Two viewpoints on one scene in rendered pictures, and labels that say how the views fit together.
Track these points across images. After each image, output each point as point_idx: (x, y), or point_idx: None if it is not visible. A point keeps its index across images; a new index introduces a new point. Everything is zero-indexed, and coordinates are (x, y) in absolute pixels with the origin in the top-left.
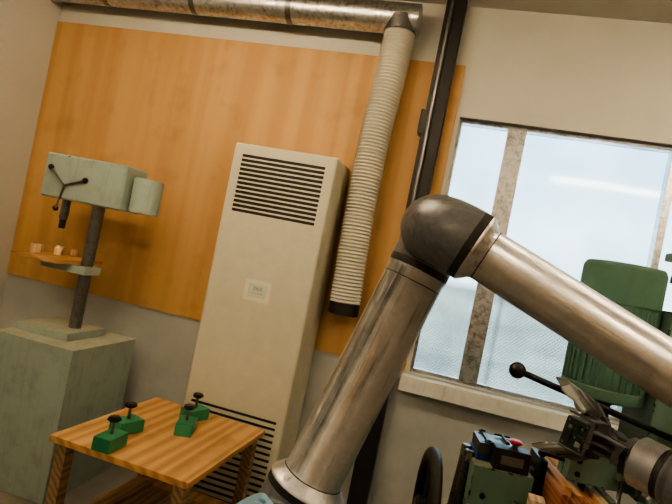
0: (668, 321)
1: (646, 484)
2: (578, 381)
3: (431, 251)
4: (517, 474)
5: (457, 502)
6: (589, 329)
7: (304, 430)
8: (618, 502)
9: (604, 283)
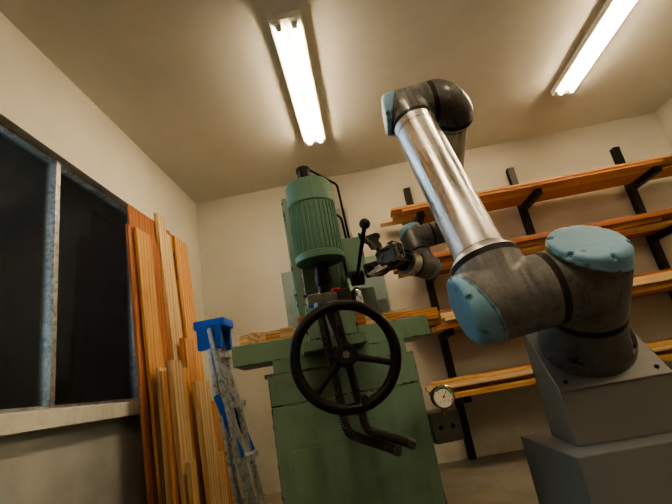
0: None
1: (422, 264)
2: (332, 247)
3: (468, 109)
4: None
5: (346, 340)
6: None
7: (481, 213)
8: None
9: (326, 189)
